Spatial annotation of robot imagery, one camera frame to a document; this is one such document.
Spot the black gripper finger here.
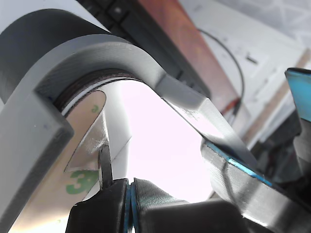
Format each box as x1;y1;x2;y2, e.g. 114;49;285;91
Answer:
130;177;251;233
67;178;130;233

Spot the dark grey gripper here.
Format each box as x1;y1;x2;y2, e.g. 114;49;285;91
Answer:
201;67;311;233

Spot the tan printed protective film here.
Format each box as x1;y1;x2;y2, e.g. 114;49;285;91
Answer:
9;87;134;233

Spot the beige wooden edge strip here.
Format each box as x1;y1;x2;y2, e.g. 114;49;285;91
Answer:
240;47;311;151

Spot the grey fixture with dark legs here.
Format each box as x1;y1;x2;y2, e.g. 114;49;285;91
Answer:
0;8;258;233

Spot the black computer keyboard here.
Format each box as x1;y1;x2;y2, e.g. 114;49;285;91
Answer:
76;0;211;98

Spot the thin black cable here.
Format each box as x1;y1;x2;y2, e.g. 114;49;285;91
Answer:
196;28;245;127

